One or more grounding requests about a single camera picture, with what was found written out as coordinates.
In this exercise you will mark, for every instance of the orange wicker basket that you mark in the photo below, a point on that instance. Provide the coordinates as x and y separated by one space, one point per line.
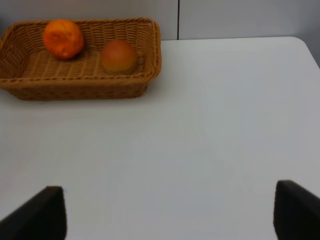
29 72

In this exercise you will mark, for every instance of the orange tangerine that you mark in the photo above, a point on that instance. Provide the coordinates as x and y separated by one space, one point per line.
63 38

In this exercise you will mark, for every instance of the red yellow peach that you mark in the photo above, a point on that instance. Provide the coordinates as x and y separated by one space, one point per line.
118 57

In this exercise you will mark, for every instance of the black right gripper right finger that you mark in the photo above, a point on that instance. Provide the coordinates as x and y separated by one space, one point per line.
296 214

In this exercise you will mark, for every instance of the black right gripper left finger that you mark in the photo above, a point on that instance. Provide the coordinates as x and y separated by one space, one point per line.
43 217

